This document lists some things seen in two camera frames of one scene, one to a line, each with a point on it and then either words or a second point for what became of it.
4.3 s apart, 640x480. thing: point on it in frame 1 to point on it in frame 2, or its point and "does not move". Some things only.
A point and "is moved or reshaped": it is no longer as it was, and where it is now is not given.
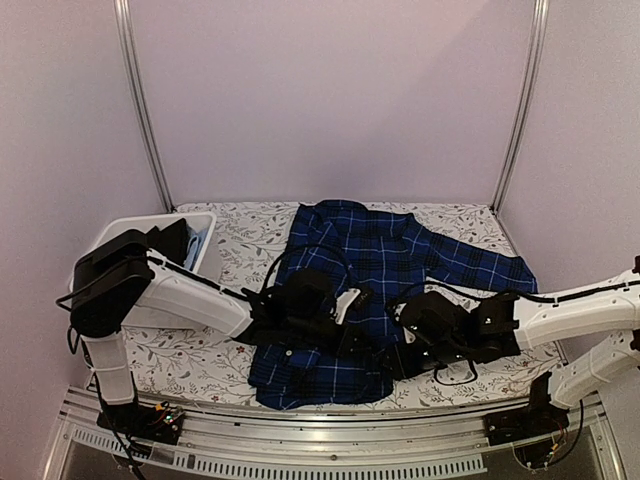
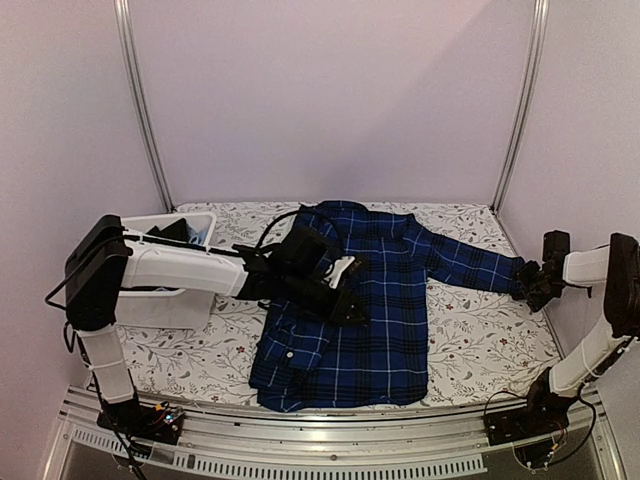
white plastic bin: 140,317 does not move
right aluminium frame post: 525,107 does not move
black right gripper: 402,367 to 524,274
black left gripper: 344,349 to 338,310
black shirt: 170,242 does not move
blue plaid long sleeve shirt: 381,254 is moved or reshaped
